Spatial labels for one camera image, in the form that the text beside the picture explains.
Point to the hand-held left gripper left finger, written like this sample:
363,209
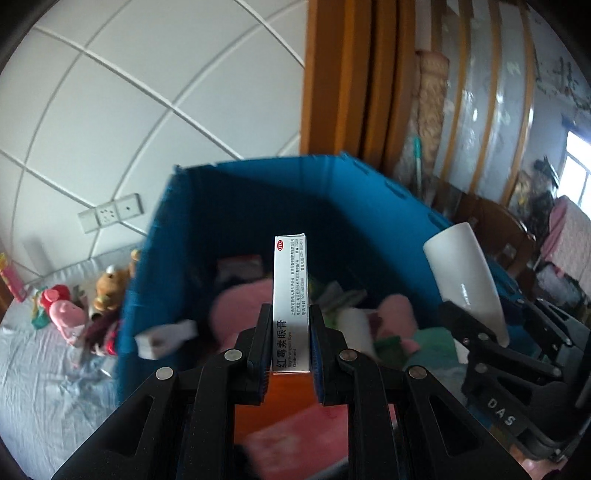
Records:
265,364

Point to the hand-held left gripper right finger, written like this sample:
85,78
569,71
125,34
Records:
317,369

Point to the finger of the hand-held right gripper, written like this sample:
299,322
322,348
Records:
466,323
568,327

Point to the white cup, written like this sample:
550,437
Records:
466,277

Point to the white medicine box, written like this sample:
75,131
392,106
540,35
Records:
291,295

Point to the blue storage box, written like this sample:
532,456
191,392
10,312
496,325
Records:
295,203

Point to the orange box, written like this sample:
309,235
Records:
286,397

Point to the green cloth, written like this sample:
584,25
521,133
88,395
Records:
429,353

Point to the pink soft cloth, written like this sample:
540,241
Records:
240,309

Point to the pink plush item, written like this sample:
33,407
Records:
397,316

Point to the pink hanging cloth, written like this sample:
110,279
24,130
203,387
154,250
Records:
570,230

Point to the wooden chair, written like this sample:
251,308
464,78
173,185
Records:
489,226

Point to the small white box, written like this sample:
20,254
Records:
164,339

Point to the window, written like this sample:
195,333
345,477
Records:
578,166

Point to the brown plush bear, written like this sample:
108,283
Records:
110,288

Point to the pink plush toy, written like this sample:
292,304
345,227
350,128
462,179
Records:
62,311

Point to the rolled patterned carpet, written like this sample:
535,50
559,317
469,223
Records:
427,115

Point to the white bed sheet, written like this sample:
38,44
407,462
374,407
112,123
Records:
41,383

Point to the pink toy box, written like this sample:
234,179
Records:
11,279

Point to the white wall socket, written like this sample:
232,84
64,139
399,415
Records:
110,213

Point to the wooden door frame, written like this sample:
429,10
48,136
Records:
351,78

